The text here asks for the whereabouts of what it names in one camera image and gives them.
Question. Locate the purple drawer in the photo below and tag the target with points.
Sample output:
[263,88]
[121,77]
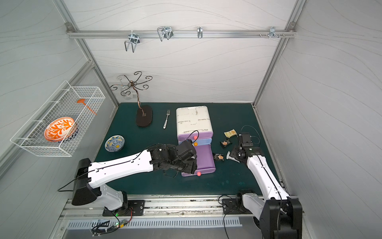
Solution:
[195,135]
[205,161]

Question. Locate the aluminium top rail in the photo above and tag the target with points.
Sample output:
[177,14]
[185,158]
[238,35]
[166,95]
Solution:
[178,34]

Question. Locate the metal hook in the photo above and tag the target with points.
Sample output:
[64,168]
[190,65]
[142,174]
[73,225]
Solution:
[132,42]
[272,34]
[165,32]
[199,32]

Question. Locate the black cookie packet two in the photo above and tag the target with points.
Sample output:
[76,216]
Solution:
[218,157]

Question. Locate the white vent grille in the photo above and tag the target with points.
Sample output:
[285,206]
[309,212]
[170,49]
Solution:
[158,223]

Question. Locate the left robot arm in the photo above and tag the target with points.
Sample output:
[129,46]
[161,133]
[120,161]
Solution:
[90,183]

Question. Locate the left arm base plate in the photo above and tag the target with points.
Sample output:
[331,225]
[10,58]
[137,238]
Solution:
[132,208]

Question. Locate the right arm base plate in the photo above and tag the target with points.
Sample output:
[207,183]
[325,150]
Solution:
[230,207]

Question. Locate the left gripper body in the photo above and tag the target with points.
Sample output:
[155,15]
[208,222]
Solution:
[189,163]

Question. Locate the white drawer cabinet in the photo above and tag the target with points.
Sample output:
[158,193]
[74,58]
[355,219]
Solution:
[197,118]

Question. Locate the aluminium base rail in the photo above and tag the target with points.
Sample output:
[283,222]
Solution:
[158,206]

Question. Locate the orange patterned plate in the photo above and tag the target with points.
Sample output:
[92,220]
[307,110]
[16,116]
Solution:
[60,129]

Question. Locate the black cookie packet one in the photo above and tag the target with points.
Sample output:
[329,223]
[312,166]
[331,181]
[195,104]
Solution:
[225,143]

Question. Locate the white wire basket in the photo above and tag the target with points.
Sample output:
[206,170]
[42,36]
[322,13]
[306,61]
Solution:
[62,103]

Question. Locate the left wiring bundle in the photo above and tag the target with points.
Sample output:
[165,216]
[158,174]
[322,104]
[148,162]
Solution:
[107,227]

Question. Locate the white cookie packet two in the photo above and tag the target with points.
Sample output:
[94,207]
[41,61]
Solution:
[229,157]

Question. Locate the black metal mug tree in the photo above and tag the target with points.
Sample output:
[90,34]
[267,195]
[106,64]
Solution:
[131,88]

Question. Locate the gold cookie packet two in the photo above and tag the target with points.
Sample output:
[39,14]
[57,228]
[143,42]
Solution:
[230,133]

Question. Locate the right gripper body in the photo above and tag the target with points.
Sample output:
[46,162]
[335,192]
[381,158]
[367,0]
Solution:
[234,156]

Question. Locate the silver fork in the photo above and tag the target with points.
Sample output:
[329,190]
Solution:
[166,120]

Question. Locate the orange spatula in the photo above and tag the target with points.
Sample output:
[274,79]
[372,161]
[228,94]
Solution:
[83,101]

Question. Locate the blue yellow patterned bowl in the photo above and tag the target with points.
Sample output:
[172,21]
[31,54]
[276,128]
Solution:
[115,143]

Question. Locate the blue drawer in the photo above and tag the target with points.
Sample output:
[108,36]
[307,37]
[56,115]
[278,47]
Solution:
[200,142]

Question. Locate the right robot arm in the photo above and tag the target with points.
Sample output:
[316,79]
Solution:
[277,214]

